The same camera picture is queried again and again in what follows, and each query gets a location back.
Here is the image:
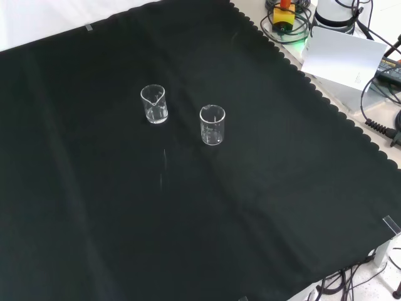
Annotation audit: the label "small clear glass beaker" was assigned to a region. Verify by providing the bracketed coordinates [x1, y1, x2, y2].
[140, 84, 169, 125]

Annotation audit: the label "large clear glass beaker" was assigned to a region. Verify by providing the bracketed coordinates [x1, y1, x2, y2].
[199, 104, 227, 147]

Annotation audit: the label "clear glass rod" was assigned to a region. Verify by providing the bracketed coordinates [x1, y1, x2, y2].
[159, 148, 167, 191]

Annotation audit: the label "black table cloth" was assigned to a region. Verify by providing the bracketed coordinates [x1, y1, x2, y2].
[0, 0, 401, 301]

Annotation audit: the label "pale grey block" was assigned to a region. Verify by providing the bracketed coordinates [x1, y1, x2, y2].
[308, 72, 391, 114]

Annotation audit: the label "yellow stop button box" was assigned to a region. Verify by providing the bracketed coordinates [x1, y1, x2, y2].
[273, 0, 296, 34]

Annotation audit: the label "pale white board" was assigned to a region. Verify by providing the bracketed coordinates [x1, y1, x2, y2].
[300, 26, 388, 92]

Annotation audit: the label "black power adapter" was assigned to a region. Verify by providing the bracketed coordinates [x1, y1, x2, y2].
[373, 55, 401, 86]

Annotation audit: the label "white table leg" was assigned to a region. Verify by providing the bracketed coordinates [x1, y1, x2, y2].
[373, 233, 401, 268]

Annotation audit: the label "black tripod leg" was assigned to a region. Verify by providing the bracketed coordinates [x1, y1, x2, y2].
[383, 33, 401, 58]

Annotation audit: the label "green and black cable loop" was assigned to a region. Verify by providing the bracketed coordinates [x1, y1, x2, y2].
[259, 0, 315, 45]

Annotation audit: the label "black cable with ribbed plug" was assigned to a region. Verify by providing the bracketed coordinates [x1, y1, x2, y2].
[359, 73, 401, 148]

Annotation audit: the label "black floor cable bundle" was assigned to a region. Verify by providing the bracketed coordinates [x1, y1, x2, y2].
[308, 247, 401, 301]

